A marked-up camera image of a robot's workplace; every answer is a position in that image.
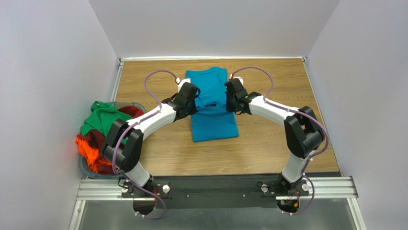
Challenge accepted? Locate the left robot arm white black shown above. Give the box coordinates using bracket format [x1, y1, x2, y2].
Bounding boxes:
[101, 80, 201, 188]

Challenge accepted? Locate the grey laundry basket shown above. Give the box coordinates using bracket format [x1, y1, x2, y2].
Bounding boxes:
[78, 102, 147, 180]

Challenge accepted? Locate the orange t shirt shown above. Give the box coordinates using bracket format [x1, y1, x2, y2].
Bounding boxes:
[75, 137, 114, 175]

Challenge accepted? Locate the green t shirt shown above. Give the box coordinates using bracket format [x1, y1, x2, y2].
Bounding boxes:
[77, 101, 135, 148]

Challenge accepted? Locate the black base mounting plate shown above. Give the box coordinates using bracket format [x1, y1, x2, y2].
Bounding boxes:
[118, 174, 311, 215]

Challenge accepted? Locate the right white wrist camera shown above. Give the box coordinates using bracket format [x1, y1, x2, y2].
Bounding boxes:
[228, 74, 244, 85]

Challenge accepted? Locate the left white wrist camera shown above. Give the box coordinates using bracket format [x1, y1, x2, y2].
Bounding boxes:
[175, 78, 191, 91]

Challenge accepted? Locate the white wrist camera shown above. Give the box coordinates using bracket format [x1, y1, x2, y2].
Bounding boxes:
[175, 78, 191, 91]
[228, 74, 244, 85]

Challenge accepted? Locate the blue t shirt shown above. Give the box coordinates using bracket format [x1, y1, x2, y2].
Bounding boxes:
[186, 67, 238, 142]

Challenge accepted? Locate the dark red t shirt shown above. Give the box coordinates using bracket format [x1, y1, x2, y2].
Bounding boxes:
[76, 105, 144, 174]

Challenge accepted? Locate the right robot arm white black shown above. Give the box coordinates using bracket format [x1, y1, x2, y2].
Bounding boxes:
[225, 78, 325, 194]

